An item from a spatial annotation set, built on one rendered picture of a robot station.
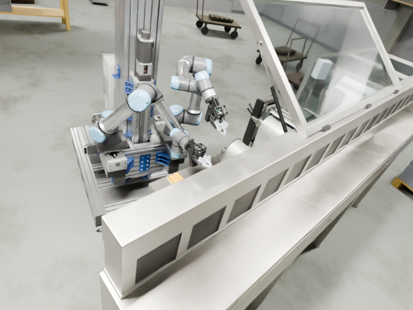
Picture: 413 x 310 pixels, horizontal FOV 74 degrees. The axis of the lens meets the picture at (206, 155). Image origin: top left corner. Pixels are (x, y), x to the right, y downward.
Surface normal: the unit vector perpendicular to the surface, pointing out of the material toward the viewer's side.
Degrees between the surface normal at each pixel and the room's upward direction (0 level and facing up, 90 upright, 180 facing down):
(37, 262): 0
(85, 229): 0
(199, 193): 0
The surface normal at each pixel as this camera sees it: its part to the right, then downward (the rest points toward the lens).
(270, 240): 0.20, -0.77
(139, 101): -0.10, 0.52
